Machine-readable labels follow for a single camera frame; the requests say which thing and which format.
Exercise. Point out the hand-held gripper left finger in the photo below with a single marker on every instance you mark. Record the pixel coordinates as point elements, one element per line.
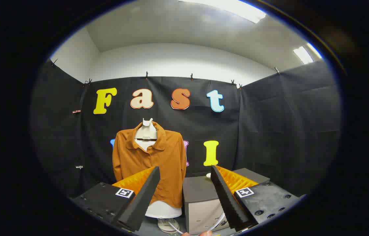
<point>141,203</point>

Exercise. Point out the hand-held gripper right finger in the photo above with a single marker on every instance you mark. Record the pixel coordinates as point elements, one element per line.
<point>227,203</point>

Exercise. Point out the brown button-up shirt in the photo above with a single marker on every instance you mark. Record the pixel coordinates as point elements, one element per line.
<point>168,164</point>

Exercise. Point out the grey cabinet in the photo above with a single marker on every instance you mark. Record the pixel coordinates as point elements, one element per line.
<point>200,190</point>

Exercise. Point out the white mannequin torso stand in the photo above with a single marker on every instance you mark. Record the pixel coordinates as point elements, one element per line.
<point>145,132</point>

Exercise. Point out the black backdrop cloth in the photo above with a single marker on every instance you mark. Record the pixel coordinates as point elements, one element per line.
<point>269,131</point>

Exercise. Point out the row of black clamps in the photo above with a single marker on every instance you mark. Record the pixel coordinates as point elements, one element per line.
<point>146,75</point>

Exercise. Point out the small ceiling light panel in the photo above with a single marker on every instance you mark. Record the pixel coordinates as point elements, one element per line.
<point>303,55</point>

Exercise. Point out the long ceiling light panel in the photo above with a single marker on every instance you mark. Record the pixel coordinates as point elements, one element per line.
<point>236,8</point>

